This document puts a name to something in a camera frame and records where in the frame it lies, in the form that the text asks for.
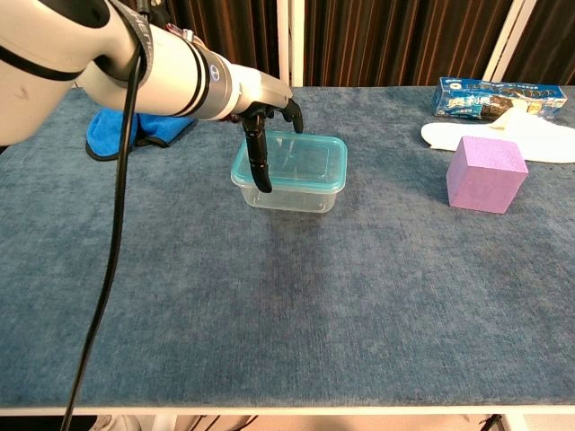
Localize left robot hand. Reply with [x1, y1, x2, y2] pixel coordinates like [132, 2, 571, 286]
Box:
[231, 66, 305, 194]

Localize teal container lid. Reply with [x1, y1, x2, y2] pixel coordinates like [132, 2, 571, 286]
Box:
[230, 130, 349, 195]

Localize transparent plastic container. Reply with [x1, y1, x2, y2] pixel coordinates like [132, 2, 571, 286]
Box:
[240, 179, 345, 215]

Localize blue microfibre cloth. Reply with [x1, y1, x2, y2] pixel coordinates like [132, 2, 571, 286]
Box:
[84, 109, 199, 162]

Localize blue cookie box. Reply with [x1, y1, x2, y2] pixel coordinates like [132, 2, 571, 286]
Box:
[430, 76, 568, 122]

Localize blue table mat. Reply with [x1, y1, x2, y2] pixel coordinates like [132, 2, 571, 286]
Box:
[0, 84, 575, 410]

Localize purple foam cube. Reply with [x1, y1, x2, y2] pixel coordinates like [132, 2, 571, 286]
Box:
[446, 136, 529, 216]

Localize white slipper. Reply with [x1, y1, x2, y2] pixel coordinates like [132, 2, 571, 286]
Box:
[420, 110, 575, 163]

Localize white partition post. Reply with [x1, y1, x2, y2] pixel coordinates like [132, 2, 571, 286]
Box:
[276, 0, 306, 88]
[482, 0, 538, 84]

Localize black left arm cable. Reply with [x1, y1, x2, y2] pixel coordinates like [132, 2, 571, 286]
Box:
[60, 0, 154, 431]

